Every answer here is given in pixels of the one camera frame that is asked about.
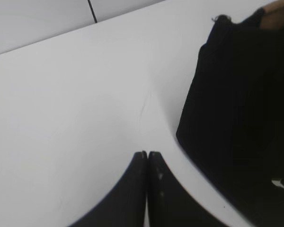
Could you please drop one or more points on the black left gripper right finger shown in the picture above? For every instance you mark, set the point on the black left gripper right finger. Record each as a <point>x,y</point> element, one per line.
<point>169,204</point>

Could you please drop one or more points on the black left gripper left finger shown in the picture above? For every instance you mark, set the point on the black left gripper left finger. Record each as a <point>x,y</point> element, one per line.
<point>124,205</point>

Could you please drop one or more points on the black tote bag tan handles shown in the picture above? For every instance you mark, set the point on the black tote bag tan handles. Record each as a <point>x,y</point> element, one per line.
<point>232,122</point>

